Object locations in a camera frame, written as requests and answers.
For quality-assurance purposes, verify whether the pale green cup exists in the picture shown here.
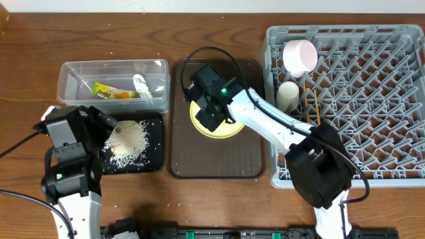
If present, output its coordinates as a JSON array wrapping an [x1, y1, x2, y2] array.
[[276, 81, 299, 114]]

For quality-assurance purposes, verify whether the white tissue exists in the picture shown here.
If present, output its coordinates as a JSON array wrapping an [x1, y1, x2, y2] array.
[[133, 74, 153, 102]]

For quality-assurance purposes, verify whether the white bowl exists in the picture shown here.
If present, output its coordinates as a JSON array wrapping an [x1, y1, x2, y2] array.
[[282, 40, 318, 78]]

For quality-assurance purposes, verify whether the yellow plate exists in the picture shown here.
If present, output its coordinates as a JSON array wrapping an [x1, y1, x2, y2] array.
[[189, 102, 244, 139]]

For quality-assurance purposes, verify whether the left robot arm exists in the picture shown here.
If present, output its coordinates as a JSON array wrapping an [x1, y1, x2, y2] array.
[[34, 106, 117, 238]]

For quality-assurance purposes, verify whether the clear plastic bin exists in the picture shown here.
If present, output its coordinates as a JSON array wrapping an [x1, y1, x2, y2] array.
[[56, 59, 170, 114]]

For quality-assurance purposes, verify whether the grey dishwasher rack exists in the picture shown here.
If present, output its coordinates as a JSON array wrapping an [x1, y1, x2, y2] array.
[[262, 25, 424, 188]]

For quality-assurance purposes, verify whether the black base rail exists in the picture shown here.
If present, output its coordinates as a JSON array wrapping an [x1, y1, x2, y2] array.
[[100, 218, 400, 239]]

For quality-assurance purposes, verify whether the dark brown serving tray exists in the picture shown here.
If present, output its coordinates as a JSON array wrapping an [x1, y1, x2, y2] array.
[[167, 59, 267, 179]]

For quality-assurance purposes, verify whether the black plastic tray bin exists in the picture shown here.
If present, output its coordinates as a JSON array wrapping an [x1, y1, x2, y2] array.
[[101, 112, 164, 175]]

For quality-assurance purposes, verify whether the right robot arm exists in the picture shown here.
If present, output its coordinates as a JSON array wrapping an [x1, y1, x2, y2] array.
[[182, 78, 354, 238]]

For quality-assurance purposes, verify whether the rice pile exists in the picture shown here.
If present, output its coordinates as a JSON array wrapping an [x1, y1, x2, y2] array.
[[103, 120, 149, 169]]

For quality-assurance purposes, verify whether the yellow green snack wrapper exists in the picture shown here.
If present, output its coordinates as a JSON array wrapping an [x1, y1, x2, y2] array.
[[92, 82, 136, 99]]

